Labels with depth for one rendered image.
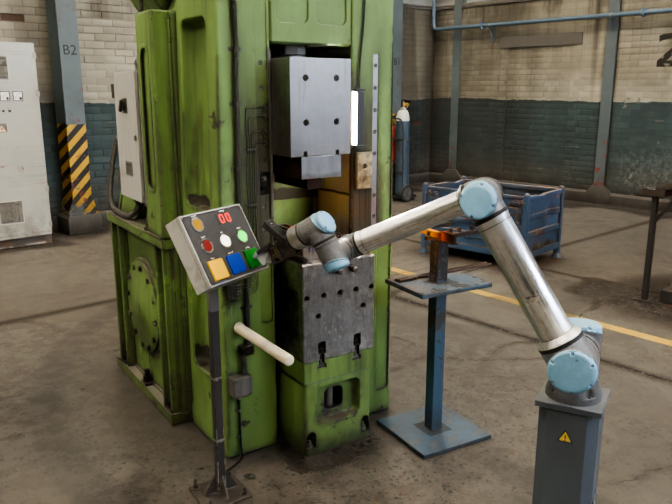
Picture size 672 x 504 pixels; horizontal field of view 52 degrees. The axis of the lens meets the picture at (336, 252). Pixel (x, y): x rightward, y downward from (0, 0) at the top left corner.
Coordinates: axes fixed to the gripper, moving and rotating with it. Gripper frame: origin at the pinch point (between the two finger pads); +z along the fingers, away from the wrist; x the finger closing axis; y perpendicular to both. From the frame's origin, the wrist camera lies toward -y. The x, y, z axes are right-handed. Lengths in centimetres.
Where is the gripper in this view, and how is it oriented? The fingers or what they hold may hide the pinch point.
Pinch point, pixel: (255, 254)
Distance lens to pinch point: 264.0
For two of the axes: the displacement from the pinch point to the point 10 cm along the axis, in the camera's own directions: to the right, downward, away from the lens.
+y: 4.3, 9.0, -0.5
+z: -7.4, 3.8, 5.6
